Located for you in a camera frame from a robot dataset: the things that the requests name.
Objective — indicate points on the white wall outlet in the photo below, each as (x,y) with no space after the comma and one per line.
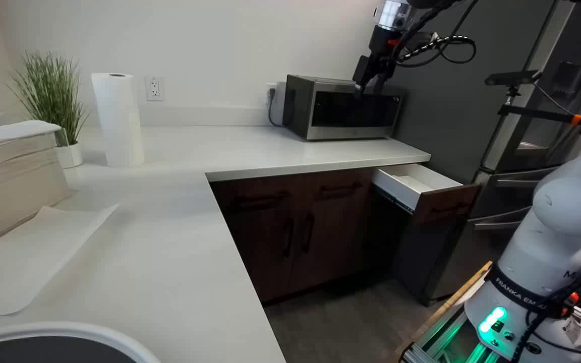
(154,86)

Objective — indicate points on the dark wood base cabinets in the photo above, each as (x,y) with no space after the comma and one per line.
(295,233)

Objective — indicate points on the dark grey refrigerator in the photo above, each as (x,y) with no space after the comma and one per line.
(450,112)

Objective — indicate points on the green potted plant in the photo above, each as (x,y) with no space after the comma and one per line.
(47,86)

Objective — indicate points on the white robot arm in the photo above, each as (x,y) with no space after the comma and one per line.
(504,185)

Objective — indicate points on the white paper towel roll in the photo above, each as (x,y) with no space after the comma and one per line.
(119,119)

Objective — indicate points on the stainless steel microwave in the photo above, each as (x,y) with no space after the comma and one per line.
(329,108)

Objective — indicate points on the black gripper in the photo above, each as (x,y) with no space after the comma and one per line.
(375,65)

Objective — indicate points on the white wooden front drawer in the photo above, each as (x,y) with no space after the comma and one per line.
(427,194)

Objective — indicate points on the white cutting mat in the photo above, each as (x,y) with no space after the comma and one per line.
(36,250)

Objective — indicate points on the beige box on counter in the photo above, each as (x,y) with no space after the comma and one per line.
(31,173)

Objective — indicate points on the black camera tripod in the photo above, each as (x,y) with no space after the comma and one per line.
(539,121)

